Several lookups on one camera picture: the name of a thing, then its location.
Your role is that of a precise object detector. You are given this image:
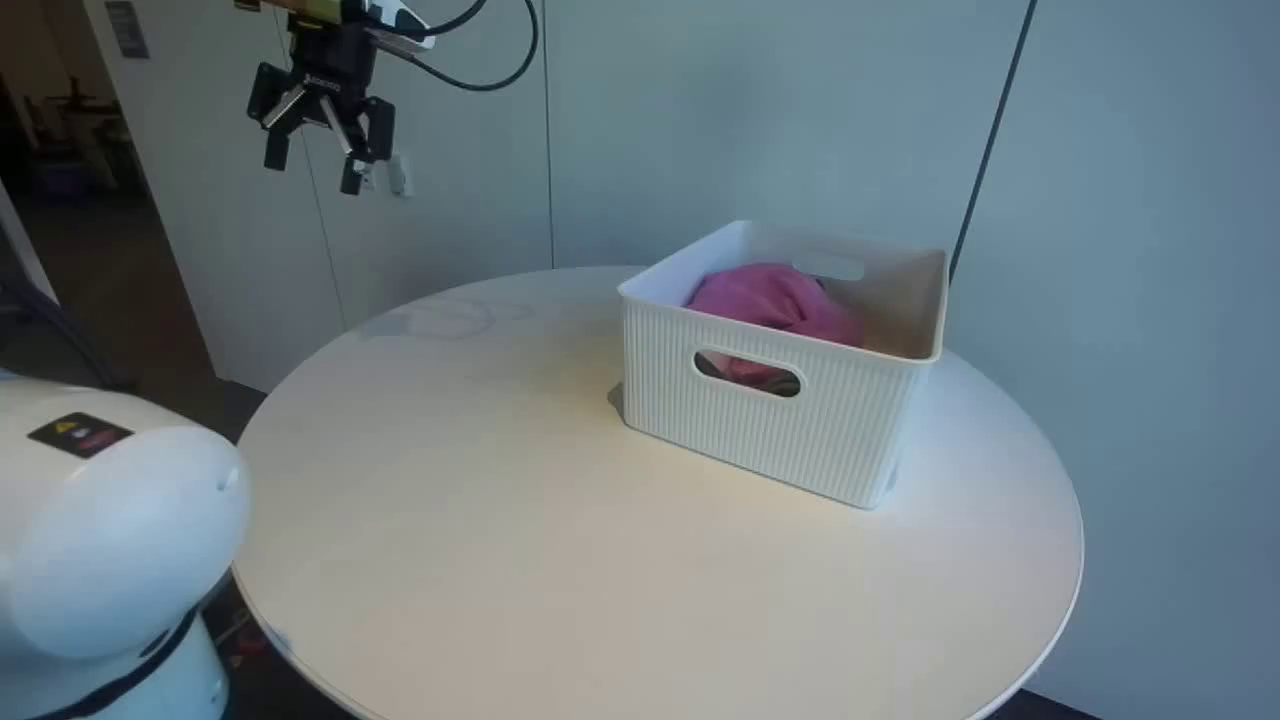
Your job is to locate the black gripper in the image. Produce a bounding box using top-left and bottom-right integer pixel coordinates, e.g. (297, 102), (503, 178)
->
(243, 19), (400, 201)

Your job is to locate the pink shirt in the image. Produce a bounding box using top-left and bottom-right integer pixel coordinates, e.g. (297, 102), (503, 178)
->
(686, 260), (872, 397)

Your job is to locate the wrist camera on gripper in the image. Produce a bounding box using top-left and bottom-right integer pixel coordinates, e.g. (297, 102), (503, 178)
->
(286, 0), (439, 51)

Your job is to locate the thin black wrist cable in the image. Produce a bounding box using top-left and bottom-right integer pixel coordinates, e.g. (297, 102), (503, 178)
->
(371, 0), (544, 94)

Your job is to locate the small grey wall sign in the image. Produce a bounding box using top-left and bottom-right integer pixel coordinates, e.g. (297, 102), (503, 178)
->
(105, 0), (151, 65)

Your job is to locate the white plastic basket with handles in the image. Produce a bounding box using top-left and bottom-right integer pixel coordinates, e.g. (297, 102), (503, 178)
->
(617, 217), (953, 512)

